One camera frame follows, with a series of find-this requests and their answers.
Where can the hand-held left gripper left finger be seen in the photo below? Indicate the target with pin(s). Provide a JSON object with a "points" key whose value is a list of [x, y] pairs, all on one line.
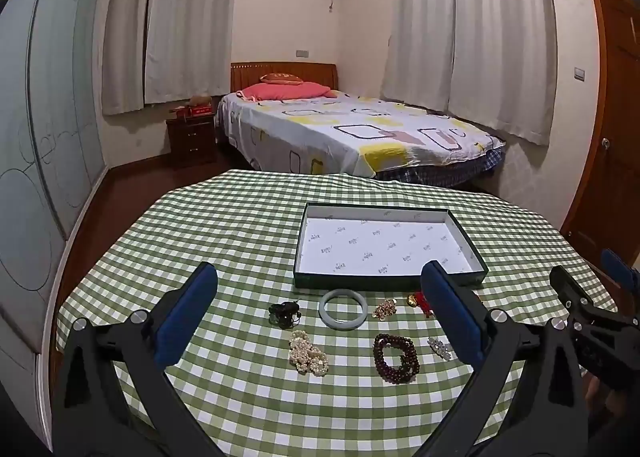
{"points": [[187, 317]]}

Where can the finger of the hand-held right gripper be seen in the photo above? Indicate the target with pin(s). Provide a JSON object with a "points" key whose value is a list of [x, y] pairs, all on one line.
{"points": [[620, 267], [570, 287]]}

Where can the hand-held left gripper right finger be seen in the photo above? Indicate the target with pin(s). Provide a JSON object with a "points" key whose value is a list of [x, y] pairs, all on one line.
{"points": [[452, 317]]}

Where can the silver rhinestone brooch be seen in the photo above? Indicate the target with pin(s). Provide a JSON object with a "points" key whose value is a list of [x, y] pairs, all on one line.
{"points": [[441, 348]]}

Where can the red and gold charm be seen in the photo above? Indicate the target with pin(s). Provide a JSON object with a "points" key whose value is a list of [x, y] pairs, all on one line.
{"points": [[412, 300]]}

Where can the gold pearl flower brooch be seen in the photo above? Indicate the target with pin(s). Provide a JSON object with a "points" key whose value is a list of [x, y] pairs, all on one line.
{"points": [[384, 310]]}

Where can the green box with white lining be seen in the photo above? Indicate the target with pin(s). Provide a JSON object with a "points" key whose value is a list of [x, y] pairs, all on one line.
{"points": [[385, 247]]}

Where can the pale jade bangle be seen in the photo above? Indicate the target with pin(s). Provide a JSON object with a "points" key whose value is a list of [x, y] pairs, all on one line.
{"points": [[325, 318]]}

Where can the green checked tablecloth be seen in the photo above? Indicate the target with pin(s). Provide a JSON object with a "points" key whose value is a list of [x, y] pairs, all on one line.
{"points": [[225, 237]]}

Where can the brown wooden door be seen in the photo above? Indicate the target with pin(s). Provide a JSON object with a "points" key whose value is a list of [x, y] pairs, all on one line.
{"points": [[610, 112]]}

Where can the dark wooden nightstand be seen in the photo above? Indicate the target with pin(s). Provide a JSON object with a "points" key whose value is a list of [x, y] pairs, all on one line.
{"points": [[191, 139]]}

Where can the red flat box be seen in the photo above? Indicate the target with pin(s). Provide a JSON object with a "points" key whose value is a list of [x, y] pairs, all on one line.
{"points": [[195, 111]]}

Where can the bed with patterned sheet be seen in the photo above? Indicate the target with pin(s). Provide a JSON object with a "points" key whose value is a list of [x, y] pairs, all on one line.
{"points": [[350, 132]]}

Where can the brown tissue pack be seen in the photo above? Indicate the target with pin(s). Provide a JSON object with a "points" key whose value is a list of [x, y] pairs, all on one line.
{"points": [[200, 101]]}

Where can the frosted glass wardrobe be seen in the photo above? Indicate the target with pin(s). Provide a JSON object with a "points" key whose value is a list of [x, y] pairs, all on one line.
{"points": [[45, 137]]}

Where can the pink pillow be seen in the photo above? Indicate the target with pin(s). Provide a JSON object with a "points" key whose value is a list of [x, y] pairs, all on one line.
{"points": [[285, 91]]}

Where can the orange patterned cushion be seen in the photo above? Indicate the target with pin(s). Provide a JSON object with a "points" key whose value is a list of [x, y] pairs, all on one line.
{"points": [[281, 78]]}

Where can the white curtain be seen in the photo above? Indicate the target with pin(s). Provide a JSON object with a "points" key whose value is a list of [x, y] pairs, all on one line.
{"points": [[190, 22], [417, 27], [125, 37], [500, 37]]}

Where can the wall light switch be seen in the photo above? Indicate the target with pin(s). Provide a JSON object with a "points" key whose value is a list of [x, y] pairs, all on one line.
{"points": [[580, 74]]}

